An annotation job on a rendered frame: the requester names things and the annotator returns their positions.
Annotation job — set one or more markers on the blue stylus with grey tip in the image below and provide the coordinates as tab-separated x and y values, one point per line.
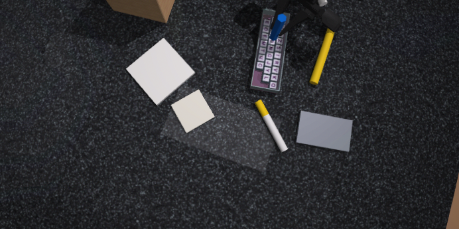
279	23

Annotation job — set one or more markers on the grey flat rectangular panel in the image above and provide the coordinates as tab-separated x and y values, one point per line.
324	131

